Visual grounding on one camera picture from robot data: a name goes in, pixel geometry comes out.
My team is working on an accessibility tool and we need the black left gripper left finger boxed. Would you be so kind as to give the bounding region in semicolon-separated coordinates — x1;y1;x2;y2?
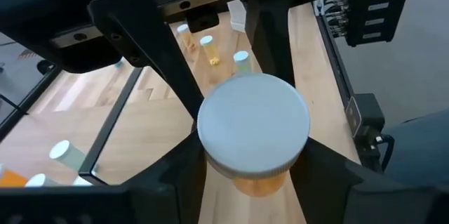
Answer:
122;131;208;224

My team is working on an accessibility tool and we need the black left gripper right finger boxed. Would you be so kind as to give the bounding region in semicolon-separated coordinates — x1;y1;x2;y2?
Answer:
290;137;366;224

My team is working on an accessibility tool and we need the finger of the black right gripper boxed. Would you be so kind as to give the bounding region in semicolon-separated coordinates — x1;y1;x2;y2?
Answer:
245;0;295;85
87;0;206;120

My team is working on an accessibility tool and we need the large amber pill bottle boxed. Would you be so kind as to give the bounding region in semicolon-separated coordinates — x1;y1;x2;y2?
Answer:
196;72;311;198

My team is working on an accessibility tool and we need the small pale yellow pill bottle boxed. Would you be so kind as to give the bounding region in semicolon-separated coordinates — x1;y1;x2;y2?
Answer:
48;139;88;173

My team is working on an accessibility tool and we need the medium amber pill bottle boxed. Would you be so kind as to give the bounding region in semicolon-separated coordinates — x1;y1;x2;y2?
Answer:
0;163;29;188

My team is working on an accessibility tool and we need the cactus in white pot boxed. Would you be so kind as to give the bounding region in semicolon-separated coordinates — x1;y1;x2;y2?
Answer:
227;0;248;34

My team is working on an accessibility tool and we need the small orange pill bottle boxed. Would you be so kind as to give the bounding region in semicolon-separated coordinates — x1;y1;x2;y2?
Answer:
176;23;196;52

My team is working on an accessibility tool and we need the black connector box with labels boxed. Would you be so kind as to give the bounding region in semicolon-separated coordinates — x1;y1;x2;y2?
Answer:
315;0;415;48

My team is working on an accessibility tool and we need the clear acrylic tray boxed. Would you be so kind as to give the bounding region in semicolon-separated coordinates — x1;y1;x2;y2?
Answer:
0;65;145;187

